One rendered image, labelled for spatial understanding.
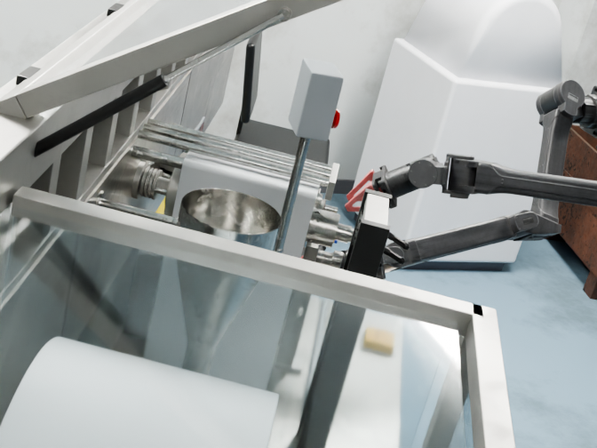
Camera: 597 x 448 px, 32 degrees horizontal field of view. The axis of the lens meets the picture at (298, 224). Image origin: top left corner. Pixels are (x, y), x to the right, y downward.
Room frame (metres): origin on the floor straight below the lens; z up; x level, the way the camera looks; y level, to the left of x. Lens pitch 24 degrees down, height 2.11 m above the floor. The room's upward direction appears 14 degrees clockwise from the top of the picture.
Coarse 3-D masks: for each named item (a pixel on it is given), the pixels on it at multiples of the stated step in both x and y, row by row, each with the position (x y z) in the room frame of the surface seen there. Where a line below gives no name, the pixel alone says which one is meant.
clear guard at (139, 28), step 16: (160, 0) 1.70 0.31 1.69; (176, 0) 1.61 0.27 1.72; (192, 0) 1.53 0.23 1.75; (208, 0) 1.45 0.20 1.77; (224, 0) 1.38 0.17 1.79; (240, 0) 1.32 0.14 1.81; (144, 16) 1.56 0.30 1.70; (160, 16) 1.48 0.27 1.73; (176, 16) 1.41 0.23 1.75; (192, 16) 1.34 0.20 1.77; (208, 16) 1.29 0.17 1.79; (112, 32) 1.51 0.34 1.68; (128, 32) 1.44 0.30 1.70; (144, 32) 1.37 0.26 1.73; (160, 32) 1.31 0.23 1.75; (96, 48) 1.40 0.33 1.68; (112, 48) 1.33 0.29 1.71; (128, 48) 1.27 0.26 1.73; (80, 64) 1.30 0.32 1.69
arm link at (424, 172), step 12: (456, 156) 2.03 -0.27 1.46; (468, 156) 2.03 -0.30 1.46; (420, 168) 1.95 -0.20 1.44; (432, 168) 1.95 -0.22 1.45; (444, 168) 1.96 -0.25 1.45; (420, 180) 1.95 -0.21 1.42; (432, 180) 1.95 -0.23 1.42; (444, 180) 1.98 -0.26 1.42; (444, 192) 2.01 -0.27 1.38; (456, 192) 2.01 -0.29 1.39
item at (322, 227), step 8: (312, 216) 1.77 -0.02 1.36; (320, 216) 1.78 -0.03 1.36; (328, 216) 1.78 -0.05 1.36; (336, 216) 1.79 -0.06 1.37; (312, 224) 1.76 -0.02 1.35; (320, 224) 1.76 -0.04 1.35; (328, 224) 1.77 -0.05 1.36; (336, 224) 1.77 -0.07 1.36; (312, 232) 1.76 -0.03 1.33; (320, 232) 1.76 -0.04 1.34; (328, 232) 1.76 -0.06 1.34; (312, 240) 1.77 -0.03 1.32; (320, 240) 1.76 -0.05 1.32; (328, 240) 1.76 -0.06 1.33
